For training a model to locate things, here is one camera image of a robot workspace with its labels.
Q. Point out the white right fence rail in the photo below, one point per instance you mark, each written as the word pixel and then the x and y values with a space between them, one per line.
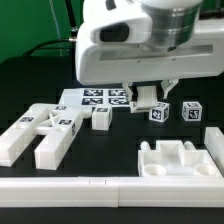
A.
pixel 214 141

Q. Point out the white chair back frame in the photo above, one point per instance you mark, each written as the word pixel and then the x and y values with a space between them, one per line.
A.
pixel 57 124

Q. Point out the white chair seat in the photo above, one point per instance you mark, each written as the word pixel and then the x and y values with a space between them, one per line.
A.
pixel 173 158

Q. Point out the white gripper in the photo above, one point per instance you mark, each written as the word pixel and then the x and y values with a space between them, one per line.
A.
pixel 182 45

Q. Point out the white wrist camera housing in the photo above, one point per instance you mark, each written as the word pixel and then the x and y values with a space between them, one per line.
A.
pixel 121 29

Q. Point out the white front fence rail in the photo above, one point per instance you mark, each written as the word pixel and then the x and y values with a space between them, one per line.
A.
pixel 112 192

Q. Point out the white marker base plate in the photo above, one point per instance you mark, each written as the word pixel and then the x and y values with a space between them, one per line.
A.
pixel 117 97

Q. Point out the white fence rail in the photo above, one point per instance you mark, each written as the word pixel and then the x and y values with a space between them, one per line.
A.
pixel 112 192
pixel 214 141

